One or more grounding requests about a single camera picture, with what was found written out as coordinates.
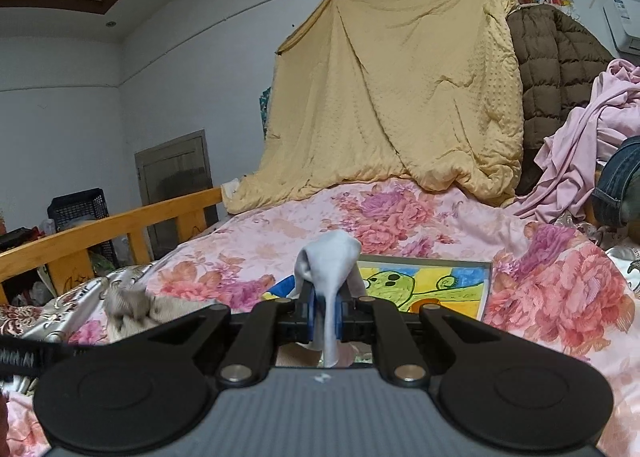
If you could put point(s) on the brown puffer jacket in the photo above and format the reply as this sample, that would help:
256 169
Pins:
550 67

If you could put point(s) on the white air conditioner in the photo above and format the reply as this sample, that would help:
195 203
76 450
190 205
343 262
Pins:
625 22

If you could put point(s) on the gold patterned satin cloth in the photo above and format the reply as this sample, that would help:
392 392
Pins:
625 267
65 302

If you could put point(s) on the wooden bed rail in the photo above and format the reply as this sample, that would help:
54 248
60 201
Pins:
150 212

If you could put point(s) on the black plastic crate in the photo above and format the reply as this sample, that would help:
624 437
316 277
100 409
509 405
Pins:
75 209

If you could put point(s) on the grey wooden door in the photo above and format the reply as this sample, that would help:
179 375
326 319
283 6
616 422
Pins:
170 162

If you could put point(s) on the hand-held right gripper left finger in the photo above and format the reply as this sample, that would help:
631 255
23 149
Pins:
315 317

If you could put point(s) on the blue jeans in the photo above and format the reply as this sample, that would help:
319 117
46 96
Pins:
620 172

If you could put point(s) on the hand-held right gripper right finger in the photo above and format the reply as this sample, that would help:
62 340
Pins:
340 317

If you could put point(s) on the teal patterned cloth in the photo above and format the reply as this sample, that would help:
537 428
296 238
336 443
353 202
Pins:
264 109

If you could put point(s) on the yellow quilted blanket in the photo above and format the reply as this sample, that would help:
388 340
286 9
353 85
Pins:
375 87

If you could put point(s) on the shallow cardboard box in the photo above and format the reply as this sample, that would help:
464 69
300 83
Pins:
450 287

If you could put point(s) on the pink cloth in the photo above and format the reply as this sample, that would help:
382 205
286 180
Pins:
600 107

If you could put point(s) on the light blue sock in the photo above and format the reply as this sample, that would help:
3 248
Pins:
325 257

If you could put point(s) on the grey beige sock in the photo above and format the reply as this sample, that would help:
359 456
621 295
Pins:
130 304

